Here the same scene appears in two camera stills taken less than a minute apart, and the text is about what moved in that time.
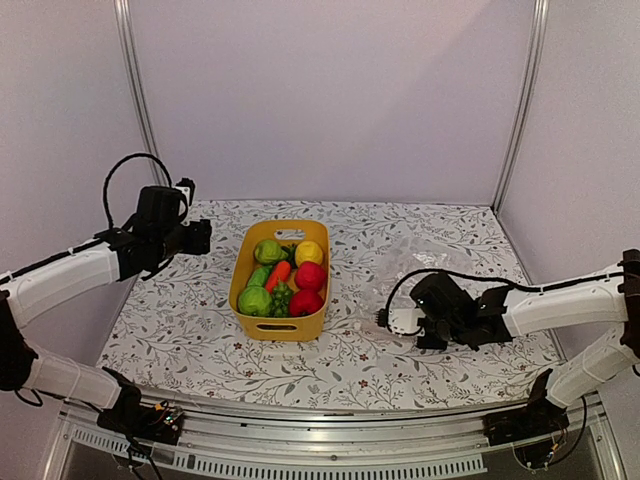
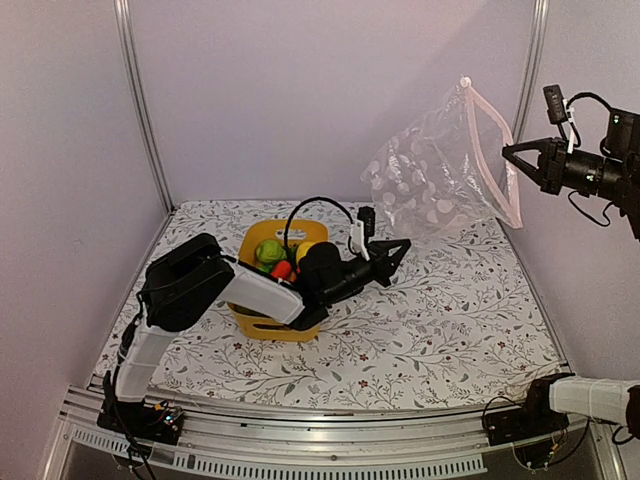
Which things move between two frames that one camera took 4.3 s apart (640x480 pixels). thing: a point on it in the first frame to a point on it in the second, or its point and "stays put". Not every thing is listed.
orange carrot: (282, 274) stays put
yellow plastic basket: (247, 236) stays put
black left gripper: (200, 242) to (387, 267)
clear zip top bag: (409, 254) to (446, 171)
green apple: (270, 252) stays put
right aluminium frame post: (539, 22) stays put
